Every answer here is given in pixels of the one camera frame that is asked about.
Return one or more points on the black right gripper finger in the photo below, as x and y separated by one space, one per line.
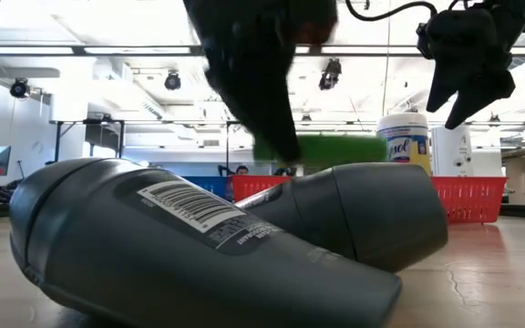
481 100
440 91

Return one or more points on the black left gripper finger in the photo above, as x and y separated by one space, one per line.
262 118

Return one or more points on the green toiletry bottle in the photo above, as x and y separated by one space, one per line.
344 150

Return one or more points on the plain grey deodorant stick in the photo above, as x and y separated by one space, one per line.
372 214

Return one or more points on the grey deodorant stick with barcode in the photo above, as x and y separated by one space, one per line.
153 255

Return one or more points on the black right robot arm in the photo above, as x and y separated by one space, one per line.
513 18

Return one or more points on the white cylindrical appliance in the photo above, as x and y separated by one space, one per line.
449 146

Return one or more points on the person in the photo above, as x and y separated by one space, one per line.
242 171

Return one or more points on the Lysol wipes canister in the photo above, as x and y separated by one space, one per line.
404 136

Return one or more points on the red plastic basket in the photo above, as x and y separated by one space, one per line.
253 186
467 198

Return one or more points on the black ceiling spotlight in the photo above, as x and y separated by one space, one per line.
172 81
331 73
18 88

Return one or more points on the blue plastic basket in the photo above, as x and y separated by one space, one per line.
208 187

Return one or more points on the black overhead rig beam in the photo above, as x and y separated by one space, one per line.
78 50

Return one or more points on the black metal frame stand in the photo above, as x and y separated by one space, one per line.
120 136

